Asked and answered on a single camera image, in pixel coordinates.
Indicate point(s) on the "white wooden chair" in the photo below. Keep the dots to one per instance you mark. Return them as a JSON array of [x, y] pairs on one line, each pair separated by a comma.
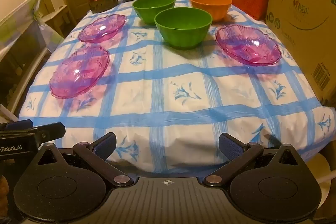
[[52, 1]]

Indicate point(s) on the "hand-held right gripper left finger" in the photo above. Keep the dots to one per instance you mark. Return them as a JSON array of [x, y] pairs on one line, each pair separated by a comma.
[[104, 147]]

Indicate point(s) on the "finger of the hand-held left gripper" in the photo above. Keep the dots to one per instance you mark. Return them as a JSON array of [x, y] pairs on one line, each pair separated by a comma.
[[19, 125], [52, 132]]

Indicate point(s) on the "green plastic bowl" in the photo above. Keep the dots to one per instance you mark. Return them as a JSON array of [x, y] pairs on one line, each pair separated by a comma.
[[147, 12], [183, 35]]

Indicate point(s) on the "large brown cardboard box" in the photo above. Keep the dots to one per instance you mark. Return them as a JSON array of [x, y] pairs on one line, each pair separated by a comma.
[[302, 11]]

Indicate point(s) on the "pink transparent plate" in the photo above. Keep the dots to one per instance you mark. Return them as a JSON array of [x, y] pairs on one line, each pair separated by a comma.
[[78, 73], [248, 45], [102, 28]]

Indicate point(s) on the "white round object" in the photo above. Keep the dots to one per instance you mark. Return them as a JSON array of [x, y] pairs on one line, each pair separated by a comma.
[[324, 187]]

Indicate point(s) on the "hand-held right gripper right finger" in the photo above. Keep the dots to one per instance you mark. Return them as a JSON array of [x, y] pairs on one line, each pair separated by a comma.
[[230, 147]]

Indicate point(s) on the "blue checked tablecloth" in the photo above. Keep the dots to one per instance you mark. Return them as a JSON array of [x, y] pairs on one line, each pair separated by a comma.
[[183, 98]]

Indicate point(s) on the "orange plastic bowl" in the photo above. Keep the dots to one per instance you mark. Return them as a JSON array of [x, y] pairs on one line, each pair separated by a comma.
[[212, 7]]

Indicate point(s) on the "white furniture frame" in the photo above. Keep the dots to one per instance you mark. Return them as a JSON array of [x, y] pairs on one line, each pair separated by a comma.
[[23, 29]]

